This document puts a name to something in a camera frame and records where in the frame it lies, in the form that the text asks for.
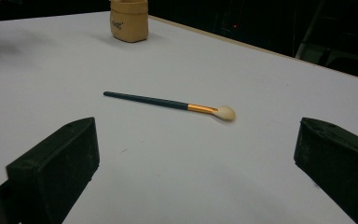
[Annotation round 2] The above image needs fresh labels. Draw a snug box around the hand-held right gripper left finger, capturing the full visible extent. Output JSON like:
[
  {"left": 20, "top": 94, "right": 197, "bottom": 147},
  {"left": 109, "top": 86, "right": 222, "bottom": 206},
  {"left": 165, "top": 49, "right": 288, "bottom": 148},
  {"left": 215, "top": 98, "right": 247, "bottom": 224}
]
[{"left": 6, "top": 117, "right": 101, "bottom": 224}]

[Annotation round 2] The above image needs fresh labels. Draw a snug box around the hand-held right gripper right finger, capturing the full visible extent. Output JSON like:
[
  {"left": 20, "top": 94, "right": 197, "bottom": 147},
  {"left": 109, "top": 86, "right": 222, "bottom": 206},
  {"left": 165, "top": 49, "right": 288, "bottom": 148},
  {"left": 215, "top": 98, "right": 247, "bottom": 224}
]
[{"left": 294, "top": 117, "right": 358, "bottom": 224}]

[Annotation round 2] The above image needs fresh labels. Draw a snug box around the dark equipment with red light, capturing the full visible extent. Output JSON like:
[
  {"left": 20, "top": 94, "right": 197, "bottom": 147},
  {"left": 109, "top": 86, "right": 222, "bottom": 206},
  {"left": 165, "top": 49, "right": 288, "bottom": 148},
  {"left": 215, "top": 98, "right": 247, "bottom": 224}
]
[{"left": 211, "top": 0, "right": 295, "bottom": 57}]

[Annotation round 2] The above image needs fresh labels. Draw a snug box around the dark handled makeup brush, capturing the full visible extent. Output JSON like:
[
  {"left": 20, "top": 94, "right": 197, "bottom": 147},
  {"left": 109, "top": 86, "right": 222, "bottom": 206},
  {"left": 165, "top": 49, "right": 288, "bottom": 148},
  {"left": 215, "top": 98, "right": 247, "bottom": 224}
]
[{"left": 103, "top": 91, "right": 237, "bottom": 122}]

